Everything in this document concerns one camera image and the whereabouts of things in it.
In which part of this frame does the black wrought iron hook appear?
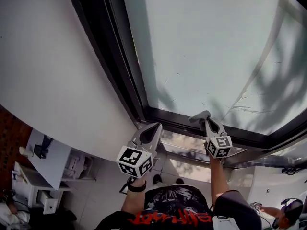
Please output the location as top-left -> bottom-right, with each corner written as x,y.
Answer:
281,167 -> 307,176

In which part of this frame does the white waist box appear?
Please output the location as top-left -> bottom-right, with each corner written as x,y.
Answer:
212,215 -> 231,230

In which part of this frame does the black printed shirt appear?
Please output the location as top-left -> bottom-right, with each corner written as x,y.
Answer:
94,184 -> 262,230

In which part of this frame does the white table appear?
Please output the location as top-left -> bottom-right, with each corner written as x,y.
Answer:
25,128 -> 72,191

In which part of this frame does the black oval-headed stand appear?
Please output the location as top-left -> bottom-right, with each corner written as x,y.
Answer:
40,135 -> 55,152

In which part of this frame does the white folded plastic rack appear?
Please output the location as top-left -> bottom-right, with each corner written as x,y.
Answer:
63,152 -> 93,179

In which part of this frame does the black wristband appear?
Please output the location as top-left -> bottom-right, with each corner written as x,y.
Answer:
127,177 -> 147,193

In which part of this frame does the white drawer cabinet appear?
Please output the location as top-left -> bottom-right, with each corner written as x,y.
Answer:
12,161 -> 72,215

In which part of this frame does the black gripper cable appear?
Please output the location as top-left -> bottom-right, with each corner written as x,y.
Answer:
119,176 -> 135,195

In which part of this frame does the frosted window glass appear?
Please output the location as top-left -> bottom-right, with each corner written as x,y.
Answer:
121,0 -> 307,136

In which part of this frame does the grey cloth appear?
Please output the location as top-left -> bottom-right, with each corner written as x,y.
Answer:
188,110 -> 212,129

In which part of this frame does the small black box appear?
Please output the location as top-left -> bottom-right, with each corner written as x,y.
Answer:
33,144 -> 47,160

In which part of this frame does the black window frame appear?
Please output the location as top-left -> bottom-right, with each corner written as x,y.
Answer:
66,0 -> 307,153

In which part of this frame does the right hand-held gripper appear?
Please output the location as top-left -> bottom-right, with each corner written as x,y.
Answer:
201,117 -> 233,159

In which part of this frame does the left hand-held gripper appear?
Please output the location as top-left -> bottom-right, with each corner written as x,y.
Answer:
116,123 -> 163,179

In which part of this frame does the person's left forearm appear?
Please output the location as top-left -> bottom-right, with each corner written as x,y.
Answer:
121,176 -> 147,213

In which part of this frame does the black bag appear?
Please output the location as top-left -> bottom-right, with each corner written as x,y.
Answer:
28,207 -> 77,230

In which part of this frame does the white cylindrical bottle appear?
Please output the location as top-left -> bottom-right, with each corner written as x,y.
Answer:
19,146 -> 34,158

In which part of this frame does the person's right forearm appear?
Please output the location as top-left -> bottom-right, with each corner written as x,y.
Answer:
208,156 -> 230,205

